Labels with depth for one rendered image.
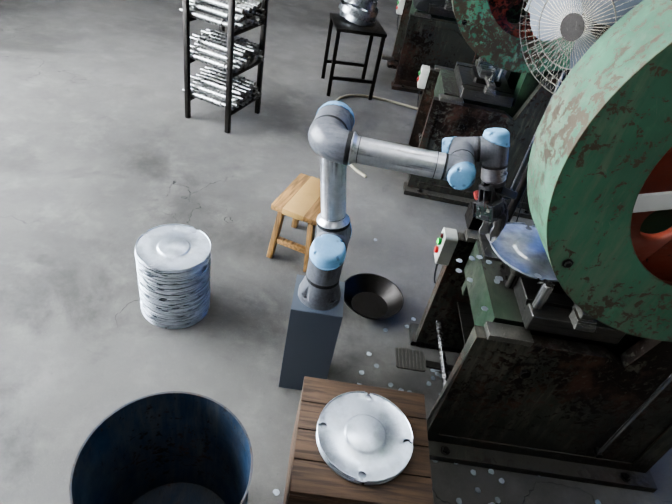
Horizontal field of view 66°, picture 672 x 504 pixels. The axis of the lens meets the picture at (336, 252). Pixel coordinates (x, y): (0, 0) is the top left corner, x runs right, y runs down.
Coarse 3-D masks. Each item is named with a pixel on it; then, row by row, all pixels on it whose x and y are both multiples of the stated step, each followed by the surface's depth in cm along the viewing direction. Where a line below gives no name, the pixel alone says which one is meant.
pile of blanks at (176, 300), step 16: (208, 256) 208; (144, 272) 199; (160, 272) 197; (176, 272) 196; (192, 272) 200; (208, 272) 213; (144, 288) 205; (160, 288) 202; (176, 288) 202; (192, 288) 206; (208, 288) 218; (144, 304) 214; (160, 304) 207; (176, 304) 209; (192, 304) 212; (208, 304) 225; (160, 320) 214; (176, 320) 213; (192, 320) 218
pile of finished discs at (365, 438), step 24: (336, 408) 158; (360, 408) 159; (384, 408) 160; (336, 432) 151; (360, 432) 152; (384, 432) 153; (408, 432) 155; (336, 456) 146; (360, 456) 147; (384, 456) 148; (408, 456) 149; (360, 480) 142; (384, 480) 143
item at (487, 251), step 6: (480, 234) 169; (480, 240) 167; (486, 240) 167; (486, 246) 165; (486, 252) 162; (492, 252) 163; (486, 258) 161; (492, 258) 161; (498, 258) 161; (504, 264) 175; (504, 270) 174; (510, 270) 169; (504, 276) 171; (510, 276) 169; (516, 276) 168; (522, 276) 167; (528, 276) 167; (504, 282) 172; (510, 282) 170
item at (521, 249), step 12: (504, 228) 174; (516, 228) 175; (504, 240) 169; (516, 240) 169; (528, 240) 170; (540, 240) 172; (504, 252) 163; (516, 252) 165; (528, 252) 165; (540, 252) 166; (516, 264) 160; (528, 264) 161; (540, 264) 162; (552, 276) 158
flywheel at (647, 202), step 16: (656, 176) 103; (640, 192) 106; (656, 192) 101; (640, 208) 102; (656, 208) 102; (640, 224) 111; (640, 240) 113; (656, 240) 114; (640, 256) 116; (656, 256) 116; (656, 272) 119
